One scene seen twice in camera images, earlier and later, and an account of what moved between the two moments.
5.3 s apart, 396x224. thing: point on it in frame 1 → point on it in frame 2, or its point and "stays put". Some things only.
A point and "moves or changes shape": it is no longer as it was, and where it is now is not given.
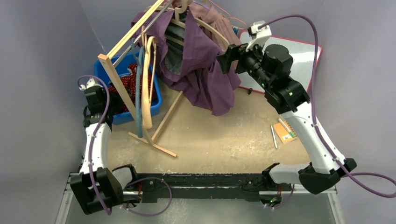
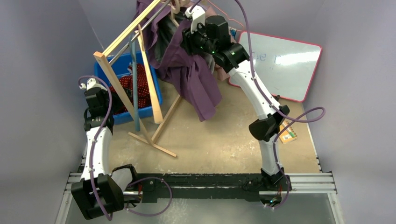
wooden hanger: [147, 41] moves or changes shape
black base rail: [242, 186] stays put
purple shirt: [187, 59] moves or changes shape
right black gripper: [233, 56] → [190, 39]
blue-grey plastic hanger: [138, 61] moves or changes shape
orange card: [283, 133] stays put
